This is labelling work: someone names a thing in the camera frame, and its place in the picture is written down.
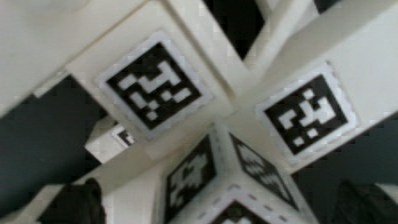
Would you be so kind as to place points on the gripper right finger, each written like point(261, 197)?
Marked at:
point(364, 205)

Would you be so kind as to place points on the white chair seat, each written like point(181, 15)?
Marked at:
point(151, 81)

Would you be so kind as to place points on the long white chair leg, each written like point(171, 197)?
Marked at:
point(110, 140)

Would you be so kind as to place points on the short white leg block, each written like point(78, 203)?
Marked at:
point(224, 186)

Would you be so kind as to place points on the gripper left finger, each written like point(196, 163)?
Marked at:
point(66, 204)

